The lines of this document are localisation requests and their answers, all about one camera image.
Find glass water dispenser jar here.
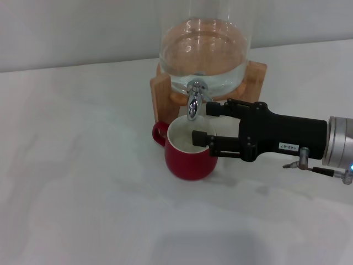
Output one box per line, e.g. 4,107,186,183
158,0,252,102

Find chrome faucet with lever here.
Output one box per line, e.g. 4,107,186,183
186,78,214,121

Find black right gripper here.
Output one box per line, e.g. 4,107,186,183
191,98,329,162

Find wooden dispenser stand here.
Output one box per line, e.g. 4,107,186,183
149,62,268,124

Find grey right arm cable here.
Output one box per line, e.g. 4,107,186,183
282,147,353,186

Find red ceramic cup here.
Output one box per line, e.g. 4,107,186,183
152,115,219,182

